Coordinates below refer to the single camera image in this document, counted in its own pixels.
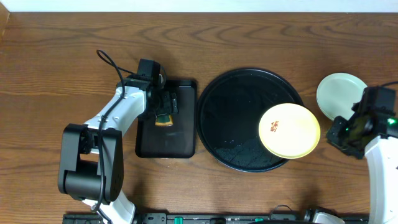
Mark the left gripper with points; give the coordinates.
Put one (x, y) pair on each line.
(170, 103)

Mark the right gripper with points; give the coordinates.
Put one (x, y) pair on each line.
(333, 136)

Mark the green and yellow sponge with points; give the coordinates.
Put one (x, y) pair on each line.
(164, 120)

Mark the light blue plate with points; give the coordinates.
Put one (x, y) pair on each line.
(337, 93)

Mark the yellow plate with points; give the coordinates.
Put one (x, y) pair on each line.
(289, 131)

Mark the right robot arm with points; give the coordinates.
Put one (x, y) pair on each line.
(374, 138)

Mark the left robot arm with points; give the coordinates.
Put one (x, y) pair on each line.
(91, 160)

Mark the black rectangular tray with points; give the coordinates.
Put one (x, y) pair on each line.
(177, 140)

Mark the black round tray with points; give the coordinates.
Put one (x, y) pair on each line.
(229, 111)

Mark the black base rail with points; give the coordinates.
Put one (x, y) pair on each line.
(162, 218)

